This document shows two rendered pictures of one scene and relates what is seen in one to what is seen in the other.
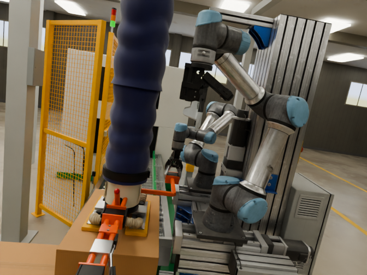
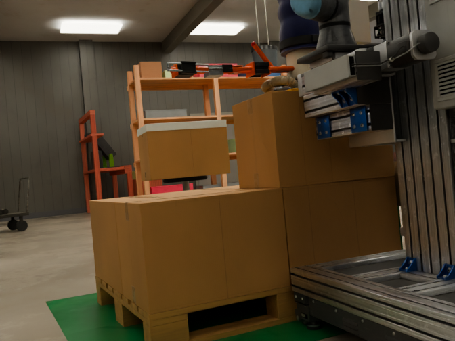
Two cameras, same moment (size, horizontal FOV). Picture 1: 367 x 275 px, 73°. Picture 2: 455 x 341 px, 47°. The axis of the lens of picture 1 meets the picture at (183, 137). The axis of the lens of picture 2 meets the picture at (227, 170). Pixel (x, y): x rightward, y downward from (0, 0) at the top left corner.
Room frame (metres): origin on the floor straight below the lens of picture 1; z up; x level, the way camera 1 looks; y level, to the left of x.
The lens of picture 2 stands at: (0.11, -1.96, 0.63)
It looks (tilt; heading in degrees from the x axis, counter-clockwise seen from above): 0 degrees down; 74
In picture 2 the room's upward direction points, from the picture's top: 5 degrees counter-clockwise
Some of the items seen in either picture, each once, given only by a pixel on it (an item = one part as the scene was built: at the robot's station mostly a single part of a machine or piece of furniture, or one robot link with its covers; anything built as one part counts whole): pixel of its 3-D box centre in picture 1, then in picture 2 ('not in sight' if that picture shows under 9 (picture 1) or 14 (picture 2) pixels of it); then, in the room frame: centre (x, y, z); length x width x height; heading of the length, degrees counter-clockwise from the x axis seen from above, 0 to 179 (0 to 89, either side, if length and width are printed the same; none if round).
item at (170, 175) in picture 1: (172, 177); not in sight; (1.51, 0.03, 1.07); 0.09 x 0.08 x 0.05; 96
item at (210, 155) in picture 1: (207, 160); not in sight; (1.58, -0.18, 1.20); 0.13 x 0.12 x 0.14; 57
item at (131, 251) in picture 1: (116, 250); (311, 139); (1.18, 0.25, 0.74); 0.60 x 0.40 x 0.40; 7
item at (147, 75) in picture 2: not in sight; (216, 136); (2.61, 7.05, 1.30); 2.97 x 0.76 x 2.59; 4
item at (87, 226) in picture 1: (102, 208); not in sight; (1.17, 0.35, 0.97); 0.34 x 0.10 x 0.05; 6
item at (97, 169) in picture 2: not in sight; (118, 162); (1.06, 9.54, 1.06); 1.64 x 1.46 x 2.11; 94
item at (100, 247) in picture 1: (101, 251); (213, 71); (0.72, 0.20, 1.07); 0.07 x 0.07 x 0.04; 6
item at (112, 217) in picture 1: (114, 216); (257, 70); (0.93, 0.23, 1.07); 0.10 x 0.08 x 0.06; 96
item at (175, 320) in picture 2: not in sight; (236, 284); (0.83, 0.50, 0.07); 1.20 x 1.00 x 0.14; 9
